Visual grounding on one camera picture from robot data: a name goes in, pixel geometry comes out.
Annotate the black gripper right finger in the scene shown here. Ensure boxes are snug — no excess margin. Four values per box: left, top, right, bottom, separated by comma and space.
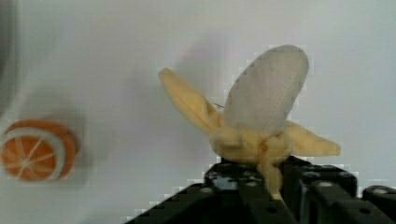
280, 157, 396, 224

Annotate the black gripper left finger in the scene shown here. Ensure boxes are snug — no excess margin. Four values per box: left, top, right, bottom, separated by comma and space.
125, 161, 298, 224

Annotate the peeled toy banana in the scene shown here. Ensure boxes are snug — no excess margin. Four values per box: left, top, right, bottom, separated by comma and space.
159, 45, 341, 200

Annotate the orange slice toy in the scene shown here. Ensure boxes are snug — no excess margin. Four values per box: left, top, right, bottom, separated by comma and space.
1, 119, 78, 182

